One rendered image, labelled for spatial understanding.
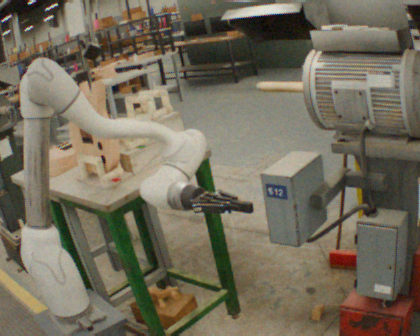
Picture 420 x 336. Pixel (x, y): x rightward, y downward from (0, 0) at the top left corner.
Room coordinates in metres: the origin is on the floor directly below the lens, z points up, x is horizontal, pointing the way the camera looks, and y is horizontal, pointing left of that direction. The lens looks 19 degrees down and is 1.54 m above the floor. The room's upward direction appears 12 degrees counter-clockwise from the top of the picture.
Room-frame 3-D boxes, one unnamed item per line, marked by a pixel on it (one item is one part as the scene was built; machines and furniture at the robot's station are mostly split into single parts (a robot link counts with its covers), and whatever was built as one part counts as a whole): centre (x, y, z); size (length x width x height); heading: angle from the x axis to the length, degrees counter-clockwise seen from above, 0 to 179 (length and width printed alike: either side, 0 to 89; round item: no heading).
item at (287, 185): (1.09, -0.27, 0.99); 0.24 x 0.21 x 0.26; 45
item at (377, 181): (1.12, -0.42, 1.02); 0.13 x 0.04 x 0.04; 45
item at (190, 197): (1.37, 0.05, 0.97); 0.09 x 0.08 x 0.07; 45
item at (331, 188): (1.13, -0.31, 1.02); 0.19 x 0.04 x 0.04; 135
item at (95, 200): (2.00, 0.40, 0.55); 0.62 x 0.58 x 0.76; 45
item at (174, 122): (2.10, 0.22, 1.02); 0.27 x 0.15 x 0.17; 42
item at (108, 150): (1.90, 0.46, 1.17); 0.35 x 0.04 x 0.40; 42
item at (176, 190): (1.42, 0.10, 0.97); 0.09 x 0.06 x 0.09; 135
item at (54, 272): (1.21, 0.55, 0.87); 0.18 x 0.16 x 0.22; 33
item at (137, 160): (2.00, 0.33, 0.98); 0.27 x 0.16 x 0.09; 42
